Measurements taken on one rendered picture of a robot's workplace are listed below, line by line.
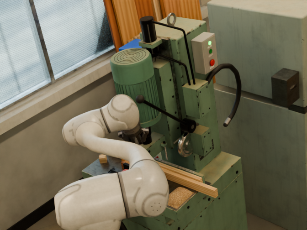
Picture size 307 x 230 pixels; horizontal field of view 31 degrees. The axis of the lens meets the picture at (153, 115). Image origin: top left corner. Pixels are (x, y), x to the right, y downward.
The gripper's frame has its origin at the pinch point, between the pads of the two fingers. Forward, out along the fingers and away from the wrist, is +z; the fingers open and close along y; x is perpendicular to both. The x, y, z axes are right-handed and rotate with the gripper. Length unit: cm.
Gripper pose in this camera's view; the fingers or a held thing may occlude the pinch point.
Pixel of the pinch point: (138, 143)
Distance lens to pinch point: 238.6
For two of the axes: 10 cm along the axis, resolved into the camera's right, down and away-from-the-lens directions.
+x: -0.8, -9.1, 4.1
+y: 9.9, -1.3, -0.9
